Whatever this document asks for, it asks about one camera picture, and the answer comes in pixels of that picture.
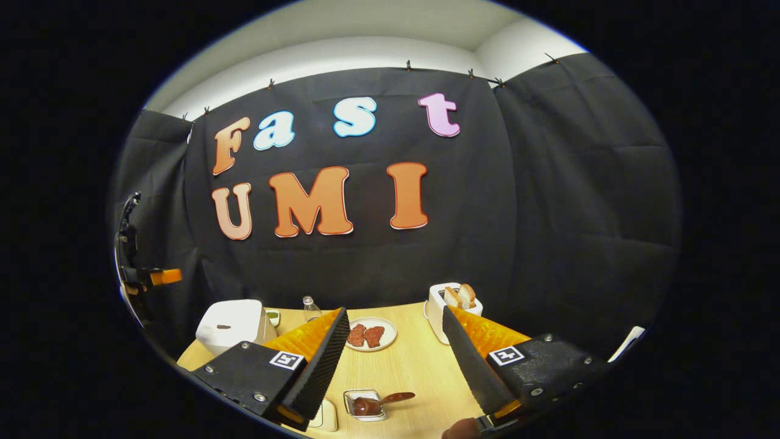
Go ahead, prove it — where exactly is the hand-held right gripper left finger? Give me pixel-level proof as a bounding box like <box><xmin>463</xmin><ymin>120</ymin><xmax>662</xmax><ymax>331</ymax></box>
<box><xmin>192</xmin><ymin>307</ymin><xmax>351</xmax><ymax>432</ymax></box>

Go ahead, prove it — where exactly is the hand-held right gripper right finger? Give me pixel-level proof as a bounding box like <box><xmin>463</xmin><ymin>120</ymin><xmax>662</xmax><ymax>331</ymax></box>
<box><xmin>442</xmin><ymin>305</ymin><xmax>612</xmax><ymax>427</ymax></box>

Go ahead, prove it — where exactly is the clear container of rice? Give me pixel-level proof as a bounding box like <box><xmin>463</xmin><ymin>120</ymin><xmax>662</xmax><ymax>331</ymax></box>
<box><xmin>308</xmin><ymin>398</ymin><xmax>339</xmax><ymax>432</ymax></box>

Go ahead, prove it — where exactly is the metal wire chopstick holder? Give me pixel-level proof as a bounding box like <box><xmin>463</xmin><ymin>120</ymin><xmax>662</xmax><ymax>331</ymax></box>
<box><xmin>343</xmin><ymin>389</ymin><xmax>388</xmax><ymax>423</ymax></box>

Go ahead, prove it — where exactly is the dark wooden spoon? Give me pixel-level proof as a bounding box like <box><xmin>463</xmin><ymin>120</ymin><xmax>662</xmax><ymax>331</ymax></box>
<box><xmin>352</xmin><ymin>391</ymin><xmax>416</xmax><ymax>418</ymax></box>

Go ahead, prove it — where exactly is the white rice cooker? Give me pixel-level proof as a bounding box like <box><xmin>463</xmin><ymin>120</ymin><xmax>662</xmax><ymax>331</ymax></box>
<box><xmin>196</xmin><ymin>299</ymin><xmax>277</xmax><ymax>357</ymax></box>

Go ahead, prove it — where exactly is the white toaster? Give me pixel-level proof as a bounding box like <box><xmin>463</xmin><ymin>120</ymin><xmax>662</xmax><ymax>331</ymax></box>
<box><xmin>424</xmin><ymin>282</ymin><xmax>483</xmax><ymax>345</ymax></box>

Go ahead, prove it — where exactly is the white round plate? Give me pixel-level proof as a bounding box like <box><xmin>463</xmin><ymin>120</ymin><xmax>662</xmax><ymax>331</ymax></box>
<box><xmin>344</xmin><ymin>317</ymin><xmax>398</xmax><ymax>352</ymax></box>

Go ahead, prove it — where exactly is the white panel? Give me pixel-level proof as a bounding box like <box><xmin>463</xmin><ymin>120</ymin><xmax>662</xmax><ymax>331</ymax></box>
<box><xmin>609</xmin><ymin>326</ymin><xmax>645</xmax><ymax>363</ymax></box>

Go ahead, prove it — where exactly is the black backdrop cloth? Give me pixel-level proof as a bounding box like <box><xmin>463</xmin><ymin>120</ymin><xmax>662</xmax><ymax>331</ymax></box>
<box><xmin>110</xmin><ymin>53</ymin><xmax>682</xmax><ymax>360</ymax></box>

